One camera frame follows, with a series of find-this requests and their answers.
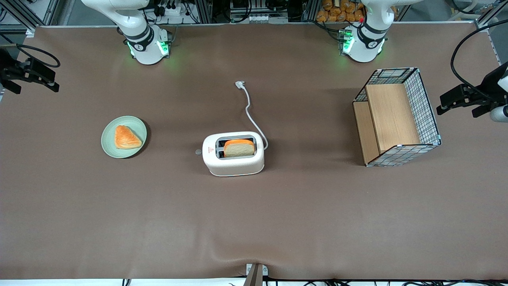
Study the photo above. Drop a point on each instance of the white power strip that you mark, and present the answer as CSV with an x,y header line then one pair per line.
x,y
170,8

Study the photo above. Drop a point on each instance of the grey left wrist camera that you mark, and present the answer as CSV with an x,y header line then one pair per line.
x,y
500,114

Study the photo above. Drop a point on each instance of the triangular golden pastry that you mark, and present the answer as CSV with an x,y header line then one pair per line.
x,y
126,138

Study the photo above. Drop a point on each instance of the white two-slot toaster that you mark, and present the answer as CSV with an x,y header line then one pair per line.
x,y
234,165

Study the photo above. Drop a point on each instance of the grey metal mounting bracket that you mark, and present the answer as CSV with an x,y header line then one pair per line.
x,y
256,274

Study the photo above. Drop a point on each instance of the pale green round plate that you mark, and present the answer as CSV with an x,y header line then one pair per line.
x,y
109,145

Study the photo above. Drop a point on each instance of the aluminium frame profile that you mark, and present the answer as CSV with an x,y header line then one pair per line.
x,y
24,12
490,14

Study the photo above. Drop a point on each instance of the bag of orange bread rolls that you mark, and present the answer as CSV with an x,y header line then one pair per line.
x,y
337,10

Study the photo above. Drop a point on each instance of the light wooden shelf insert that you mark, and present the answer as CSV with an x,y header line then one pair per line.
x,y
391,115

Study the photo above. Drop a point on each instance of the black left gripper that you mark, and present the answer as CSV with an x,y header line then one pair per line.
x,y
489,86

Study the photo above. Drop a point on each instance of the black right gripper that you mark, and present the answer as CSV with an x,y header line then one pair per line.
x,y
8,65

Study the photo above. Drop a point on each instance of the brown table mat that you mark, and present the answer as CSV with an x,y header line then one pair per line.
x,y
254,218

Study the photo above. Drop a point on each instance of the toast slice with orange crust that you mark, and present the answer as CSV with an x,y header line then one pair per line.
x,y
239,149

